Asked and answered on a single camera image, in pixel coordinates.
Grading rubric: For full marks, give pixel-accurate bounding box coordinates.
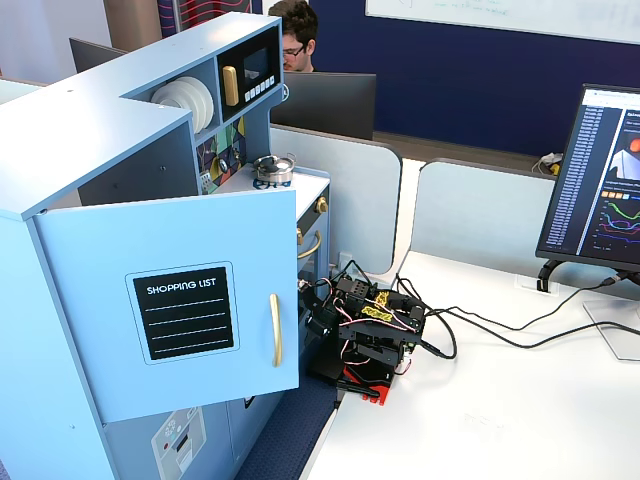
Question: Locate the whiteboard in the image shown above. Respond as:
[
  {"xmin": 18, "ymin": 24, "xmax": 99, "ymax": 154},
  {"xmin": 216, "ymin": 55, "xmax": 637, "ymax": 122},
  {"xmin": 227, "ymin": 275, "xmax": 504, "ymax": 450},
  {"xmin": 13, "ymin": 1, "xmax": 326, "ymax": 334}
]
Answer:
[{"xmin": 364, "ymin": 0, "xmax": 640, "ymax": 46}]

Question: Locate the monitor showing graphs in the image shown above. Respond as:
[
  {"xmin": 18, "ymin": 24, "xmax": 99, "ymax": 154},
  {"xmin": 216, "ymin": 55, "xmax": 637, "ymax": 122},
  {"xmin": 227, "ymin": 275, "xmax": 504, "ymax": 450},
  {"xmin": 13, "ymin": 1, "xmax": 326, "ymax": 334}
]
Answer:
[{"xmin": 534, "ymin": 83, "xmax": 640, "ymax": 361}]

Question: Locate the person with glasses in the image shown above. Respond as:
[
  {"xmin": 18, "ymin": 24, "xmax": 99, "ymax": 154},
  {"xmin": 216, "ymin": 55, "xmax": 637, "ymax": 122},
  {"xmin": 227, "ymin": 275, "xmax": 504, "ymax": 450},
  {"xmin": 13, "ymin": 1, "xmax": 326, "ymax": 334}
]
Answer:
[{"xmin": 267, "ymin": 0, "xmax": 320, "ymax": 74}]

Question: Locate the gold oven door handle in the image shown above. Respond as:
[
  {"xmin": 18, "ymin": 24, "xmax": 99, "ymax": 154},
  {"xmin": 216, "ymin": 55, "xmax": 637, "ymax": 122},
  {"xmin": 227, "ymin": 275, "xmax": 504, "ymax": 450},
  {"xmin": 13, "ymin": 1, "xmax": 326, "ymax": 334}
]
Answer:
[{"xmin": 298, "ymin": 229, "xmax": 322, "ymax": 260}]

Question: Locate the white toy plate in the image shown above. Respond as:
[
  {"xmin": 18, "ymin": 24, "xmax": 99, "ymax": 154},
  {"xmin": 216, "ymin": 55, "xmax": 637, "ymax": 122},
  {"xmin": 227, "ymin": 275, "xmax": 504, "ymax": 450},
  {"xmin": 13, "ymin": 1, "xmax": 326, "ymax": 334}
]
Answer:
[
  {"xmin": 169, "ymin": 77, "xmax": 211, "ymax": 133},
  {"xmin": 179, "ymin": 75, "xmax": 217, "ymax": 132}
]

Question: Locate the blue wooden toy kitchen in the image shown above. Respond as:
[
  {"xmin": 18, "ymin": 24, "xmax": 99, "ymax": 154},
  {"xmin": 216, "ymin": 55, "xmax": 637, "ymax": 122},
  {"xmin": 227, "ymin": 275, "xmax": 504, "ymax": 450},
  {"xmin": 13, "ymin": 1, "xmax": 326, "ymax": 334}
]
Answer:
[{"xmin": 0, "ymin": 12, "xmax": 332, "ymax": 480}]

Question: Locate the white yellow cable bundle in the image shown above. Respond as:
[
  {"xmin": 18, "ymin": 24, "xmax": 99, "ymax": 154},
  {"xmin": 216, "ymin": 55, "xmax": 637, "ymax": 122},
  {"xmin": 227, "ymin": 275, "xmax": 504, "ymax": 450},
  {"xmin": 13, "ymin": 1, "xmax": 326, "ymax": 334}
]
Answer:
[{"xmin": 538, "ymin": 152, "xmax": 565, "ymax": 177}]

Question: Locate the gold microwave handle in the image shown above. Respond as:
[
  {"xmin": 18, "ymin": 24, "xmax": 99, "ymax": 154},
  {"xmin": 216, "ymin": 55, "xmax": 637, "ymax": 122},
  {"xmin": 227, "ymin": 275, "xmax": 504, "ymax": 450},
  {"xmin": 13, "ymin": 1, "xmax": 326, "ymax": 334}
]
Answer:
[{"xmin": 222, "ymin": 65, "xmax": 240, "ymax": 107}]

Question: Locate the stack of white plates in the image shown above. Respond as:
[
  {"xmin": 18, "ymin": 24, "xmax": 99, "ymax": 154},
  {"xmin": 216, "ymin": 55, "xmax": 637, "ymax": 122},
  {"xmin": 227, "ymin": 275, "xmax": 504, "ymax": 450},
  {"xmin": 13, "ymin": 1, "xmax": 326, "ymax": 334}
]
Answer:
[{"xmin": 150, "ymin": 81, "xmax": 204, "ymax": 132}]

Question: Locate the gold cabinet door handle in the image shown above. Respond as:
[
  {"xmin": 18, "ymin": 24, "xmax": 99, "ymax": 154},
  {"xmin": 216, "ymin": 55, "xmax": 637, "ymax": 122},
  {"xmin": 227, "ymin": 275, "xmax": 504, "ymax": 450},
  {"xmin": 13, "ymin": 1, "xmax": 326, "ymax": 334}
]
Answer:
[{"xmin": 268, "ymin": 293, "xmax": 284, "ymax": 369}]

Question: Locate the steel pot with lid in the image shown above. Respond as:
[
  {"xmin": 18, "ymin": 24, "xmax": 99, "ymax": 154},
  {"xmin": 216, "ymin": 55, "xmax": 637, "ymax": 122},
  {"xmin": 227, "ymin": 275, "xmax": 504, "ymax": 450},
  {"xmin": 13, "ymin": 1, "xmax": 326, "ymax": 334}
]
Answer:
[{"xmin": 252, "ymin": 153, "xmax": 297, "ymax": 184}]

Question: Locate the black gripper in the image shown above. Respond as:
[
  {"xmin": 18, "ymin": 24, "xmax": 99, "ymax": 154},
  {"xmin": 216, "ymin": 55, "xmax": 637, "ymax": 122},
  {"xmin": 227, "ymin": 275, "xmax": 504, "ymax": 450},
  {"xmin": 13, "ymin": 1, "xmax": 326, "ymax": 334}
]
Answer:
[{"xmin": 304, "ymin": 292, "xmax": 344, "ymax": 346}]

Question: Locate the blue shopping list cabinet door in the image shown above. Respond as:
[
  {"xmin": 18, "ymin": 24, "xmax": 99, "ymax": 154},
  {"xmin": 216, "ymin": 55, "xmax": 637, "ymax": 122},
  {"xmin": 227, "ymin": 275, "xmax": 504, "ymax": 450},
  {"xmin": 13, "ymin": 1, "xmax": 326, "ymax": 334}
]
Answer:
[{"xmin": 32, "ymin": 187, "xmax": 301, "ymax": 425}]

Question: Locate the black toy microwave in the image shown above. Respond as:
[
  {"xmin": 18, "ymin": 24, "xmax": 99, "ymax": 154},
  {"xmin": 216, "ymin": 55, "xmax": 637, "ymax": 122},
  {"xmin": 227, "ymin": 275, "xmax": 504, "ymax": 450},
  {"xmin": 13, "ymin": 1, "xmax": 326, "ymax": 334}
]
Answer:
[{"xmin": 215, "ymin": 24, "xmax": 284, "ymax": 124}]

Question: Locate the black cable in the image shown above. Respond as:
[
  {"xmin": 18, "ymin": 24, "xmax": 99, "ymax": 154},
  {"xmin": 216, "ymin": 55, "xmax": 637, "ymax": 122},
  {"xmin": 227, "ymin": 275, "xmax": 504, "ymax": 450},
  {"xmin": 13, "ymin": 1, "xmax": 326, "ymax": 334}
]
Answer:
[
  {"xmin": 424, "ymin": 305, "xmax": 640, "ymax": 351},
  {"xmin": 397, "ymin": 272, "xmax": 626, "ymax": 361}
]

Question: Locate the grey desk divider panel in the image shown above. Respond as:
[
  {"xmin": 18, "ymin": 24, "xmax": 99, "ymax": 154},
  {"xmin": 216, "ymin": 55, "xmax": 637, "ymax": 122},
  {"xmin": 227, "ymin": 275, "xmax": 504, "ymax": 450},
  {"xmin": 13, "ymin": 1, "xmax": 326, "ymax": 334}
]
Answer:
[
  {"xmin": 269, "ymin": 123, "xmax": 404, "ymax": 275},
  {"xmin": 409, "ymin": 158, "xmax": 569, "ymax": 279}
]

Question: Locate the black monitor back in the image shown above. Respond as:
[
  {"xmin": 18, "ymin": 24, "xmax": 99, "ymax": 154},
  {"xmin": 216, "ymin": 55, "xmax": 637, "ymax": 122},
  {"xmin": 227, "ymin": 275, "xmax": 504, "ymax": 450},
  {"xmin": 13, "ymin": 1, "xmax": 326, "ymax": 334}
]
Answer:
[
  {"xmin": 269, "ymin": 71, "xmax": 377, "ymax": 142},
  {"xmin": 68, "ymin": 37, "xmax": 129, "ymax": 74}
]

